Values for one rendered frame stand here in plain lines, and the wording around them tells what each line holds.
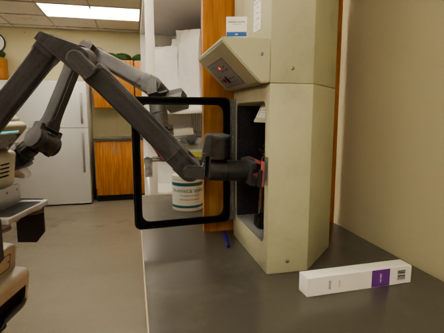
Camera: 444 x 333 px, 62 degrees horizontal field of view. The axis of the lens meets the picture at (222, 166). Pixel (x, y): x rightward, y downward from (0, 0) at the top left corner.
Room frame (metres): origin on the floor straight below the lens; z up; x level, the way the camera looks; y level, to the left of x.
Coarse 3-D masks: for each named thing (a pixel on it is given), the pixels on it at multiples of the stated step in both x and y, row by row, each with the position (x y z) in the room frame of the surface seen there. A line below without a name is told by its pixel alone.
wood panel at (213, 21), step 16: (208, 0) 1.22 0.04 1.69; (224, 0) 1.23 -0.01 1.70; (208, 16) 1.22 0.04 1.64; (224, 16) 1.23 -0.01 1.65; (208, 32) 1.22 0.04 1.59; (224, 32) 1.23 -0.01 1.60; (208, 48) 1.22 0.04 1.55; (336, 64) 1.33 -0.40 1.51; (208, 80) 1.22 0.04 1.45; (336, 80) 1.33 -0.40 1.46; (208, 96) 1.22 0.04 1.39; (224, 96) 1.23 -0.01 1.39; (336, 96) 1.33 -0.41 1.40; (336, 112) 1.33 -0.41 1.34; (336, 128) 1.33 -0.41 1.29; (336, 144) 1.33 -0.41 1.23; (208, 224) 1.22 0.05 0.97; (224, 224) 1.23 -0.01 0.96
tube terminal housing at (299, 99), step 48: (240, 0) 1.12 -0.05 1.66; (288, 0) 0.89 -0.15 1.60; (336, 0) 1.05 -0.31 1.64; (288, 48) 0.89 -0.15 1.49; (336, 48) 1.07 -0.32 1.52; (240, 96) 1.12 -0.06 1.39; (288, 96) 0.89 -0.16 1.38; (288, 144) 0.89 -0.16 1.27; (288, 192) 0.89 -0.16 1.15; (240, 240) 1.10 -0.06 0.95; (288, 240) 0.89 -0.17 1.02
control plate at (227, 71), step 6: (222, 60) 0.96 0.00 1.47; (210, 66) 1.10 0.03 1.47; (216, 66) 1.05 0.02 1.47; (228, 66) 0.96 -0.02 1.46; (216, 72) 1.10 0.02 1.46; (222, 72) 1.05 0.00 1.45; (228, 72) 1.00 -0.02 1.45; (234, 72) 0.96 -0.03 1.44; (222, 78) 1.10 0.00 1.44; (228, 78) 1.05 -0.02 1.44; (234, 78) 1.00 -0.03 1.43; (228, 84) 1.10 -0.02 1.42; (234, 84) 1.05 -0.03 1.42; (240, 84) 1.00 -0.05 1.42
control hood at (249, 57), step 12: (228, 36) 0.86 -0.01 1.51; (216, 48) 0.93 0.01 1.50; (228, 48) 0.86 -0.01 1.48; (240, 48) 0.86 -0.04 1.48; (252, 48) 0.87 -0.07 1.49; (264, 48) 0.88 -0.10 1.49; (204, 60) 1.10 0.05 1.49; (216, 60) 1.01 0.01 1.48; (228, 60) 0.93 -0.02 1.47; (240, 60) 0.87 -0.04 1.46; (252, 60) 0.87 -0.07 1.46; (264, 60) 0.88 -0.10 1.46; (240, 72) 0.92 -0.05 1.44; (252, 72) 0.87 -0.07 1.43; (264, 72) 0.88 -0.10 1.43; (252, 84) 0.93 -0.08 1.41
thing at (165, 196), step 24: (168, 120) 1.11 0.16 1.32; (192, 120) 1.14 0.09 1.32; (216, 120) 1.16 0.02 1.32; (144, 144) 1.09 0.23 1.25; (192, 144) 1.14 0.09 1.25; (144, 168) 1.09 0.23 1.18; (168, 168) 1.11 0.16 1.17; (144, 192) 1.09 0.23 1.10; (168, 192) 1.11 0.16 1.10; (192, 192) 1.13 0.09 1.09; (216, 192) 1.16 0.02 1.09; (144, 216) 1.09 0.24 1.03; (168, 216) 1.11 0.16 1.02; (192, 216) 1.13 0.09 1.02
